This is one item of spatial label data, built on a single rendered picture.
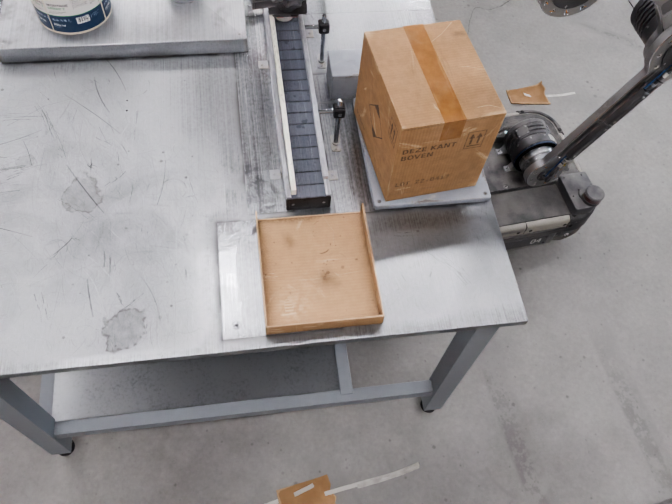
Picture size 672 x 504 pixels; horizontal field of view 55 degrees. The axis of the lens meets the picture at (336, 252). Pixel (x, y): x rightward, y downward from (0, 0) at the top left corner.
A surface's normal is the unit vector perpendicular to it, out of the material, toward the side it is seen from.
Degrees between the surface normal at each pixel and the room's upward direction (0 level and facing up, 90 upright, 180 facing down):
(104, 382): 0
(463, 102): 0
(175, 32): 0
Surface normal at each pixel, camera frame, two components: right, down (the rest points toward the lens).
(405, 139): 0.25, 0.85
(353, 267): 0.07, -0.50
